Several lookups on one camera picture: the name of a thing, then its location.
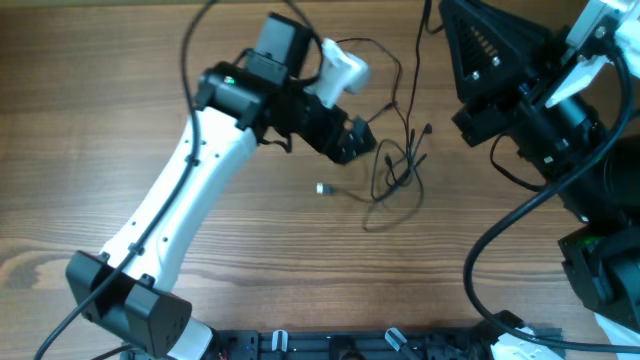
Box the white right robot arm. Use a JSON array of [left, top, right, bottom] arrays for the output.
[[439, 1, 639, 359]]

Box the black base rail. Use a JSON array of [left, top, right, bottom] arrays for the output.
[[119, 327, 501, 360]]

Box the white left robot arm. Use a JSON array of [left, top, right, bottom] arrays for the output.
[[66, 13, 376, 359]]

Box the black USB cable bundle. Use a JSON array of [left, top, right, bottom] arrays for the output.
[[315, 0, 434, 234]]

